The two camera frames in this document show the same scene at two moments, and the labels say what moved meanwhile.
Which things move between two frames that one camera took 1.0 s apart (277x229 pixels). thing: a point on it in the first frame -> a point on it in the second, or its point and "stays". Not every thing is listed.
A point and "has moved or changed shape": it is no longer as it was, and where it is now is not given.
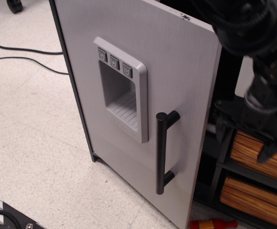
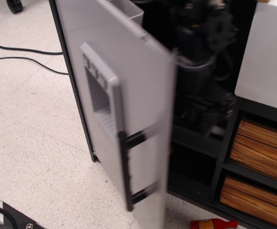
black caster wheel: [15, 6] stays
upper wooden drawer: [245, 150] stays
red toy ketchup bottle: [213, 223] stays
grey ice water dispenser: [124, 79] -> [104, 95]
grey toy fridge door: [148, 75] has moved or changed shape
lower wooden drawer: [256, 199] stays
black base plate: [25, 222] stays
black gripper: [274, 127] -> [215, 107]
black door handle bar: [163, 120] -> [127, 142]
